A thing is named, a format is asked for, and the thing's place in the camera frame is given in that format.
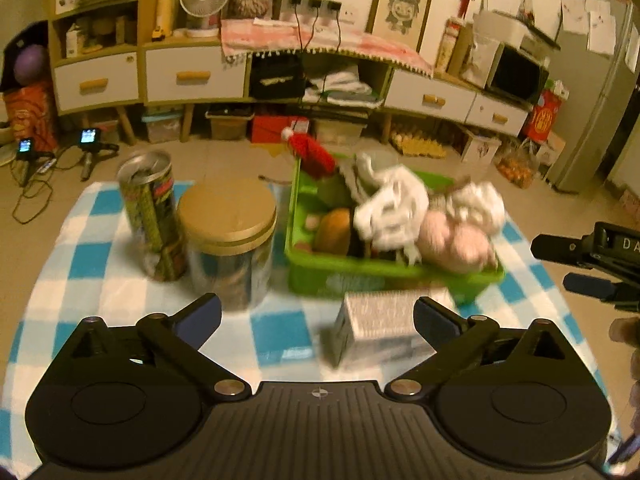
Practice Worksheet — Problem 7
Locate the open box with black item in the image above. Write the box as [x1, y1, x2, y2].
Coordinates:
[206, 105, 253, 141]

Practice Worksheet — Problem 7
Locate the wooden shelf cabinet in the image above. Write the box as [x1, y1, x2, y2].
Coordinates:
[47, 0, 147, 116]

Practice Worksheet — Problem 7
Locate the cardboard box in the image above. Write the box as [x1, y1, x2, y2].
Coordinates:
[535, 130, 566, 166]

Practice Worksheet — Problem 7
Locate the clear jar with gold lid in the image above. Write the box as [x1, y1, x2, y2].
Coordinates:
[177, 179, 278, 311]

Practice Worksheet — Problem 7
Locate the beige bunny plush doll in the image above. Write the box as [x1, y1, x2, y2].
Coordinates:
[417, 180, 503, 275]

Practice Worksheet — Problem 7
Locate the green printed can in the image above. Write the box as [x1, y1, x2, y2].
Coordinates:
[116, 150, 188, 282]

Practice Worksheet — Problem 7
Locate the purple ball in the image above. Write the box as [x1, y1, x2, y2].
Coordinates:
[14, 44, 48, 85]

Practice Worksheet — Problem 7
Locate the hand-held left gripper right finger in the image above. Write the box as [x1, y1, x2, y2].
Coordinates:
[384, 296, 593, 403]

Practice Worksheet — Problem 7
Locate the white rectangular box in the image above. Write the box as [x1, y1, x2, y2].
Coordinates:
[320, 289, 453, 368]

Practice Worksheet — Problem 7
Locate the pink fringed cloth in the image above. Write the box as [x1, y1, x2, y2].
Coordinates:
[220, 19, 435, 78]

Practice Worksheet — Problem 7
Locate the red gift bag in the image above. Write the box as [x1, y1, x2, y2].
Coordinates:
[522, 87, 563, 148]

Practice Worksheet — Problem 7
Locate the clear plastic lidded box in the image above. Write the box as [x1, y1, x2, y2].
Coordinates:
[141, 110, 183, 144]

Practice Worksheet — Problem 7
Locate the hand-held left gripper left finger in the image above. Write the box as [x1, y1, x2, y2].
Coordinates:
[45, 292, 253, 403]

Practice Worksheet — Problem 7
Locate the orange printed box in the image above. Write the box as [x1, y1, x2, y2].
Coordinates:
[5, 82, 58, 153]

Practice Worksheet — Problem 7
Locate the bag of oranges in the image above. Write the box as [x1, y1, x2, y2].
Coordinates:
[497, 140, 536, 188]

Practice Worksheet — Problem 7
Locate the grey refrigerator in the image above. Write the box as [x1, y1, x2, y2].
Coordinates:
[542, 0, 640, 196]

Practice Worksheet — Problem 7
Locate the red flat box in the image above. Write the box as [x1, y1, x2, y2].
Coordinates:
[251, 115, 311, 145]

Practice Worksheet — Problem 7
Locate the black bag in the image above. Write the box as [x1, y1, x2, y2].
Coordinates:
[248, 54, 307, 101]

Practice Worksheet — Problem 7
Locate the white printed container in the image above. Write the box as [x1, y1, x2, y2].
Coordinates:
[435, 17, 463, 71]

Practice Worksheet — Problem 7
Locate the brown plush toy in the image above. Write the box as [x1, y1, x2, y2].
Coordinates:
[314, 208, 353, 255]

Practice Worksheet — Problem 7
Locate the egg tray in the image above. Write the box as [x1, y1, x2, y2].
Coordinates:
[390, 127, 448, 158]

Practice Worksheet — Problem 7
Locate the pile of folded clothes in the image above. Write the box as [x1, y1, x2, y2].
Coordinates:
[304, 71, 383, 108]

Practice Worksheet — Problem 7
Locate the black cable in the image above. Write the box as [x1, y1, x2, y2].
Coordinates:
[294, 5, 307, 56]
[320, 7, 346, 93]

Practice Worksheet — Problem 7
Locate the wooden TV cabinet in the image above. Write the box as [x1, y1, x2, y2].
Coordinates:
[140, 10, 533, 146]

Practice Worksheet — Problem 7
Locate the black curved frame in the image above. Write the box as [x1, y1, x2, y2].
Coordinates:
[0, 22, 51, 93]

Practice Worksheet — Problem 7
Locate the blue white checkered cloth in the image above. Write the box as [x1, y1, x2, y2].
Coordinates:
[0, 177, 640, 480]

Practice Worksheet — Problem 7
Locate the clear storage box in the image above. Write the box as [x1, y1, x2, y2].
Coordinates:
[312, 119, 365, 146]

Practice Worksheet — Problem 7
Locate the white cutout crate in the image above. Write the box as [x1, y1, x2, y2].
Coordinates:
[460, 127, 502, 163]

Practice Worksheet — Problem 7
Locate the framed girl drawing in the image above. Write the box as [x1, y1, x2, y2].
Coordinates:
[365, 0, 435, 53]

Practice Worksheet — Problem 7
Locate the person's right hand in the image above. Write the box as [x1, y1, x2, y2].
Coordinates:
[608, 316, 640, 350]

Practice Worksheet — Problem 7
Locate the santa plush doll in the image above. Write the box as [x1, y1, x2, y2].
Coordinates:
[281, 127, 338, 178]

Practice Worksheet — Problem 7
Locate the white drawer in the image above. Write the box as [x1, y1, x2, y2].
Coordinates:
[145, 46, 248, 103]
[465, 95, 530, 136]
[385, 69, 478, 122]
[52, 51, 140, 112]

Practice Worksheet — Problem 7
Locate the white microwave oven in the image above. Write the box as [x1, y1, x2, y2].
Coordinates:
[485, 42, 548, 106]

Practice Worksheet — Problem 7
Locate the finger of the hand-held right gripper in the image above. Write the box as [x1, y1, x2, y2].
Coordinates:
[563, 272, 618, 302]
[531, 232, 596, 263]

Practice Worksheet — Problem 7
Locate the green plush toy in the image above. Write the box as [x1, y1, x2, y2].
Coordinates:
[317, 175, 358, 211]

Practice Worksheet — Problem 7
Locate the white plush toy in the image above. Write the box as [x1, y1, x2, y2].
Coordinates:
[352, 165, 431, 266]

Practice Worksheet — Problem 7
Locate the green plastic bin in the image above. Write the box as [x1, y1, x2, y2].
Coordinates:
[284, 152, 506, 306]

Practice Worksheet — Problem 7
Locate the white paper sheet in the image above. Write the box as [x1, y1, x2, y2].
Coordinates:
[561, 0, 588, 33]
[586, 0, 618, 56]

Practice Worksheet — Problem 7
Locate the small camera on tripod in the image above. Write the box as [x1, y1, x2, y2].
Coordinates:
[15, 137, 56, 188]
[55, 129, 121, 182]

